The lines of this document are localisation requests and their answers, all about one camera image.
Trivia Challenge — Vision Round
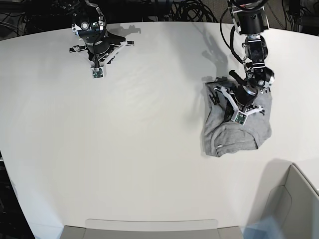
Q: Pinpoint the grey bin at bottom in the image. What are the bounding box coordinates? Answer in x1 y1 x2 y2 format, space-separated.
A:
60 219 243 239

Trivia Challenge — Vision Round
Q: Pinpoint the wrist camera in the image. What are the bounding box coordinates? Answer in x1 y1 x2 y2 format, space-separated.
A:
90 66 105 79
231 111 248 125

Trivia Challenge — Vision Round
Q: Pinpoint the grey T-shirt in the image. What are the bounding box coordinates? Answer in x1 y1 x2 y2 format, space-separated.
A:
203 78 272 157

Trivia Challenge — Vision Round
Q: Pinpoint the grey bin at right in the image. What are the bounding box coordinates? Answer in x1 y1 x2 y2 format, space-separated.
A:
261 164 319 239

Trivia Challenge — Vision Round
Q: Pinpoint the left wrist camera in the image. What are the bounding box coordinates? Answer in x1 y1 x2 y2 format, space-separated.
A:
231 111 248 125

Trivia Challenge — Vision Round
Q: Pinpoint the blue translucent object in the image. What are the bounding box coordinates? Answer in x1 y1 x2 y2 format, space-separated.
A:
241 216 284 239

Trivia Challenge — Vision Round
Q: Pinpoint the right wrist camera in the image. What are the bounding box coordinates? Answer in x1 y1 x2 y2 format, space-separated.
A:
90 66 105 79

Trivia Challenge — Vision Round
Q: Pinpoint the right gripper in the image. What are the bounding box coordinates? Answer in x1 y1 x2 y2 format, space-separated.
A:
69 36 134 69

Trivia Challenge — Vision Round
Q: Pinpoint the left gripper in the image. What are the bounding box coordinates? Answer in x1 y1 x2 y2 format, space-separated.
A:
213 85 265 122

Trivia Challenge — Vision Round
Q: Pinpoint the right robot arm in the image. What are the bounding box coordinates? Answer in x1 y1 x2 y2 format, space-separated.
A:
57 0 134 74

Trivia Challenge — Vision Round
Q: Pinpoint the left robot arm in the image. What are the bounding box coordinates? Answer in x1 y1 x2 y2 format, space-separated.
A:
213 0 275 125

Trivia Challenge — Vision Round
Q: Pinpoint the grey bin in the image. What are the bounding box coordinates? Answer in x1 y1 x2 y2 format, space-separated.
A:
261 164 319 239
60 219 243 239

